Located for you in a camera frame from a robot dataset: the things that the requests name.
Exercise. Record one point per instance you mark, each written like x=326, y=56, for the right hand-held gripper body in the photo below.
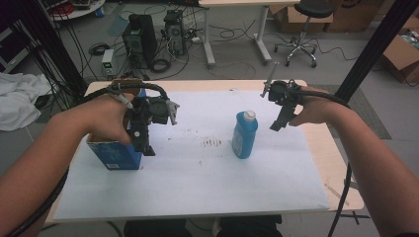
x=283, y=92

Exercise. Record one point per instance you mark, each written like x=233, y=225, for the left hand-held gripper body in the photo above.
x=158, y=110

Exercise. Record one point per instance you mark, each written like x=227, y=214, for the blue cardboard box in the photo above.
x=115, y=154

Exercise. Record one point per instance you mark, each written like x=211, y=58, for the blue bottle with white cap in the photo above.
x=243, y=138

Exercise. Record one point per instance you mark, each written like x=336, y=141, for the person's right hand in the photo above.
x=318, y=107

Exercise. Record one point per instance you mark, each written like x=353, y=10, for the person's left hand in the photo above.
x=105, y=115

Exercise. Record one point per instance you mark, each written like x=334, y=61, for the white bench power supply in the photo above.
x=107, y=62

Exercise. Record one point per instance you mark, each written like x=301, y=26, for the large black computer tower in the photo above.
x=140, y=42

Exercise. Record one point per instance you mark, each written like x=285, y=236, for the white table mat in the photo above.
x=197, y=184

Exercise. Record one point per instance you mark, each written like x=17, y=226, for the flat brown cardboard box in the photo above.
x=296, y=19

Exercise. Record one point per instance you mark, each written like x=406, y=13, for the small black computer tower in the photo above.
x=175, y=31

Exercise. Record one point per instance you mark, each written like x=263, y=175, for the grey floor mat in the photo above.
x=369, y=115

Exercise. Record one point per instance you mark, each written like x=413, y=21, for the black swivel stool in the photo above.
x=313, y=10

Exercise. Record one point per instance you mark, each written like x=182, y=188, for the white-legged desk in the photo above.
x=208, y=36

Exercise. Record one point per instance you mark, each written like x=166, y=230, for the tall brown cardboard box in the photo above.
x=355, y=16

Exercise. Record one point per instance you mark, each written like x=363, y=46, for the open brown cardboard box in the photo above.
x=400, y=56

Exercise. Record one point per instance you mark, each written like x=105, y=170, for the round white table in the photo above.
x=79, y=13

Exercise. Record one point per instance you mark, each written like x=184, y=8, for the white cloth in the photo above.
x=19, y=98

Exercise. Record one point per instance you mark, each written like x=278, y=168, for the black metal stand post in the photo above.
x=372, y=49

